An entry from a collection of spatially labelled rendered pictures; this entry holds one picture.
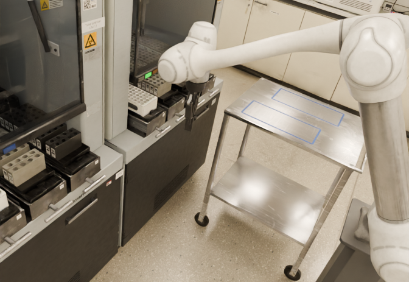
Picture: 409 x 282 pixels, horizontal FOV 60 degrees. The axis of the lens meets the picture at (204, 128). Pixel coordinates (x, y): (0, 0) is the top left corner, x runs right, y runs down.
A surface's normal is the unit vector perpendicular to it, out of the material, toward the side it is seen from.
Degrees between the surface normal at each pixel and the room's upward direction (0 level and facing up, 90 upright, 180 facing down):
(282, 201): 0
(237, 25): 90
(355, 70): 82
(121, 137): 0
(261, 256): 0
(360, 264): 90
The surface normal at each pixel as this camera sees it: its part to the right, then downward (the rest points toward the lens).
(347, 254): -0.95, 0.02
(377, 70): -0.48, 0.36
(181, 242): 0.17, -0.80
